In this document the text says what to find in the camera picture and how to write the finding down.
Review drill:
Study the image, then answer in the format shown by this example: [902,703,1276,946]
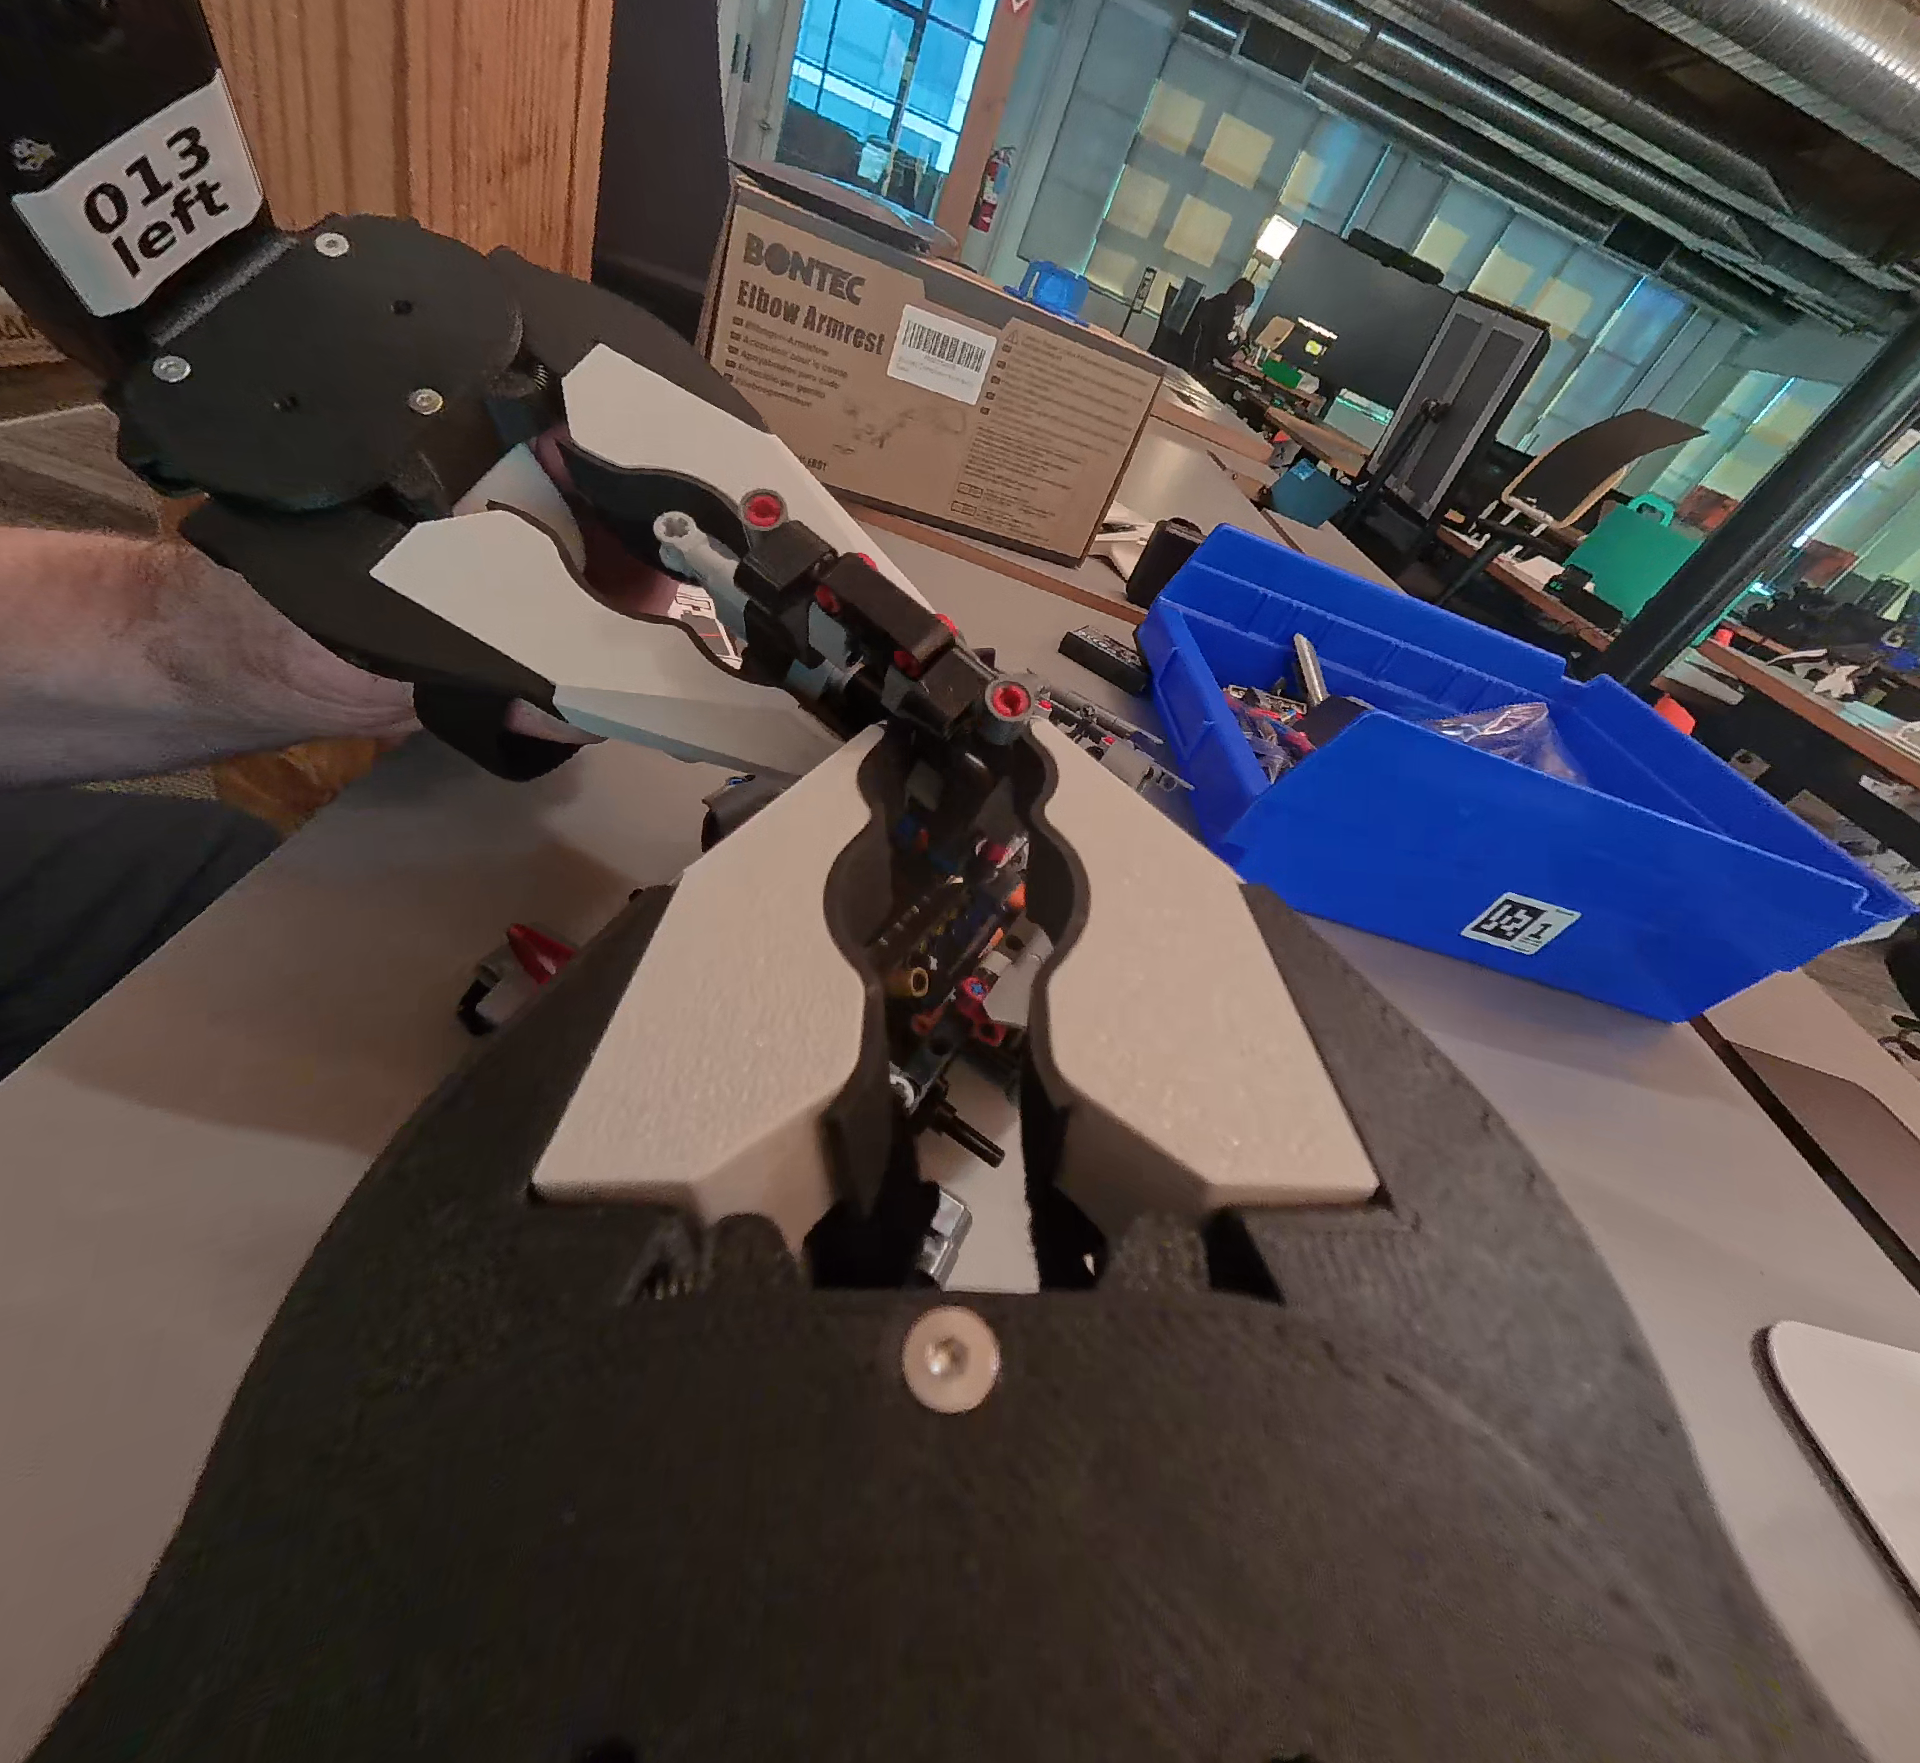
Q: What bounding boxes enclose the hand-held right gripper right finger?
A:
[1020,716,1382,1225]

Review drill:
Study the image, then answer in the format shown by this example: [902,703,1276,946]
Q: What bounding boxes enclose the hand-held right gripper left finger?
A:
[529,725,902,1225]

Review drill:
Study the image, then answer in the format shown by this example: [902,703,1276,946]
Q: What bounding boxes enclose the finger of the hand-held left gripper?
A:
[539,342,939,640]
[367,507,844,767]

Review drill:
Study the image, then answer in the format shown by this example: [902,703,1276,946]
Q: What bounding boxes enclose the large grey lego model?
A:
[453,683,1197,1283]

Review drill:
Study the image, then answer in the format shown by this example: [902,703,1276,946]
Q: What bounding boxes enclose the small black lego assembly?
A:
[652,490,1052,806]

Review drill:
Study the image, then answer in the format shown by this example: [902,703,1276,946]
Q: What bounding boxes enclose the person's left forearm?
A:
[0,523,425,792]

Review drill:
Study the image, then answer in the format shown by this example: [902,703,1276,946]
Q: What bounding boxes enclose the brown cardboard box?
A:
[699,175,1166,565]

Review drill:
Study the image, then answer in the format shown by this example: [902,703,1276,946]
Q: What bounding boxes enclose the wooden pillar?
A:
[150,0,628,280]

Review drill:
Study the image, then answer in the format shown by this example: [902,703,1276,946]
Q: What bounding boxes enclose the blue storage bin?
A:
[1133,523,1916,1025]

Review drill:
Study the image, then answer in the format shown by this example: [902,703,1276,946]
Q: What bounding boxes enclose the clear plastic bags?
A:
[1409,698,1562,782]

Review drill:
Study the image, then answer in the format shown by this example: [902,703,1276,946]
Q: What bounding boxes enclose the green bag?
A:
[1567,496,1704,617]

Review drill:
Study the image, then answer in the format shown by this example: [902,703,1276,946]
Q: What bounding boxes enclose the black monitor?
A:
[1252,217,1460,406]

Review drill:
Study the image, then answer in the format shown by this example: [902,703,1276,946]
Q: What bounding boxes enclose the wooden chair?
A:
[1500,410,1712,512]

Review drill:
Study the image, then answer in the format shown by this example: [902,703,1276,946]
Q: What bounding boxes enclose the black stand pole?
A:
[1601,325,1920,694]

